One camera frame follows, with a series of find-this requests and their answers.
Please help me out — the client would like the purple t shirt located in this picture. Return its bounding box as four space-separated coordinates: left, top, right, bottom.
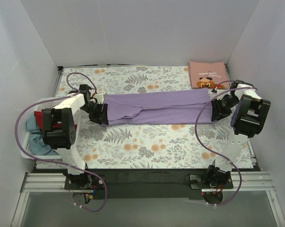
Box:
104 88 210 126

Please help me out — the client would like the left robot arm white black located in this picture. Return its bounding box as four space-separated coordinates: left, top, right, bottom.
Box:
42 84 108 189

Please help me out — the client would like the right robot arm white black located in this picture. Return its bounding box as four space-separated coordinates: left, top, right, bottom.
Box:
205 80 271 188

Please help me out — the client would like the folded pink printed t shirt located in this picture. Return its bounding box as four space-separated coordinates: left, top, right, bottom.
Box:
188 61 230 89

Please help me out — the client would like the floral tablecloth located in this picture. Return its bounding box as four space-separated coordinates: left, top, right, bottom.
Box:
36 66 254 170

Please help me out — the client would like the red t shirt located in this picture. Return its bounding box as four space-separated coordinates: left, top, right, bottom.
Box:
33 106 74 131

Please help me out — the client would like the blue t shirt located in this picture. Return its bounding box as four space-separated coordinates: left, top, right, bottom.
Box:
26 113 58 156

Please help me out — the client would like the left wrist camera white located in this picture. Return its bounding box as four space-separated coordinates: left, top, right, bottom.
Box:
94 93 107 104

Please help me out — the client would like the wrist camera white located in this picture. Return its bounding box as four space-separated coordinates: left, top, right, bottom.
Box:
211 85 225 93
94 93 107 104

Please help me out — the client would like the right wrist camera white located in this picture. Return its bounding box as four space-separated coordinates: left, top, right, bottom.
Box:
211 85 225 93

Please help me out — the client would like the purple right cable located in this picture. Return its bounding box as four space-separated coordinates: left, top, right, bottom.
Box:
194 80 258 207

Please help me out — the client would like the purple cable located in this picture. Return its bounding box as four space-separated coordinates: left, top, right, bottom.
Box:
194 80 258 207
14 72 108 213

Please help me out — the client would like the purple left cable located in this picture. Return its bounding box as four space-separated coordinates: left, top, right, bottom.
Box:
14 72 108 213

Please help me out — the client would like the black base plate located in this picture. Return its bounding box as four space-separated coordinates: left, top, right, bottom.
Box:
64 169 233 200

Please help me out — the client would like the aluminium frame rail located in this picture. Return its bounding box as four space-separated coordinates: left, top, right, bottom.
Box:
11 171 285 227

